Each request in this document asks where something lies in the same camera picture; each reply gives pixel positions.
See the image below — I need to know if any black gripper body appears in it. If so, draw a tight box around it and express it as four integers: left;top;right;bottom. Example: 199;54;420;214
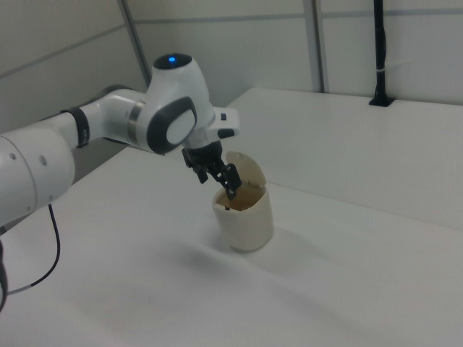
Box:
181;140;224;171

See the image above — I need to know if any small white lidded bin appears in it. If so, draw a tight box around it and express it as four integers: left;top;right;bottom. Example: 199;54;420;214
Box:
211;150;273;254

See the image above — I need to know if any black cable strap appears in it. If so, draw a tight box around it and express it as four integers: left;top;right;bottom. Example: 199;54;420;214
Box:
69;106;90;149

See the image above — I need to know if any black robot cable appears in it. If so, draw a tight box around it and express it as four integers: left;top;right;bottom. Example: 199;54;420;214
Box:
0;202;62;296

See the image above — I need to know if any grey partition post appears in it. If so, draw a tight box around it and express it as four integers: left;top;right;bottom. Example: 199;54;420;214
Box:
310;0;330;94

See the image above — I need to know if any black camera pole with clamp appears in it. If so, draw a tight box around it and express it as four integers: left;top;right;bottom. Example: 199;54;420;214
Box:
368;0;395;108

